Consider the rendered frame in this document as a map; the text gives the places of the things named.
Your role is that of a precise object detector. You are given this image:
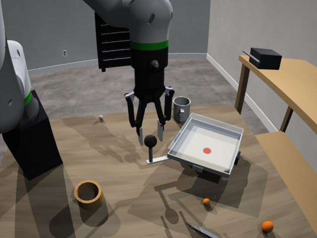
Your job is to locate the white cup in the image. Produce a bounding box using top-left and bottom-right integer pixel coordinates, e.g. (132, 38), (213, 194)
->
(172, 97), (191, 121)

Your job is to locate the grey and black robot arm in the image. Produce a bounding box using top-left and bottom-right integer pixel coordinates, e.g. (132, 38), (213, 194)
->
(0, 0), (173, 134)

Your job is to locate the orange ball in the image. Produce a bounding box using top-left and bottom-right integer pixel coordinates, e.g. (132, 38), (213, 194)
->
(262, 221), (273, 233)
(203, 198), (210, 206)

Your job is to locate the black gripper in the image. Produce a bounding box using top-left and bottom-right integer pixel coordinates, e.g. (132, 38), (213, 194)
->
(124, 69), (174, 146)

